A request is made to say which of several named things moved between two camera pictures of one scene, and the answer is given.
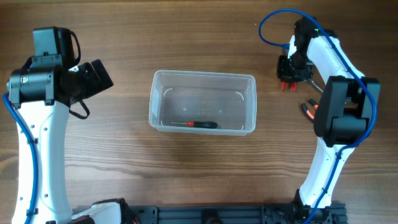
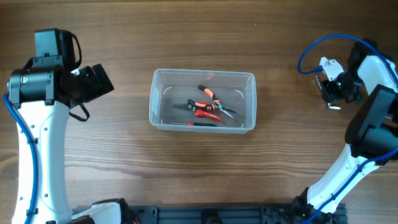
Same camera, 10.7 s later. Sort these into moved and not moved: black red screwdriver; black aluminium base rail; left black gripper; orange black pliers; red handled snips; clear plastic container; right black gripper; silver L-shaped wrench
Moved: orange black pliers; silver L-shaped wrench; red handled snips; right black gripper
Not moved: clear plastic container; black red screwdriver; black aluminium base rail; left black gripper
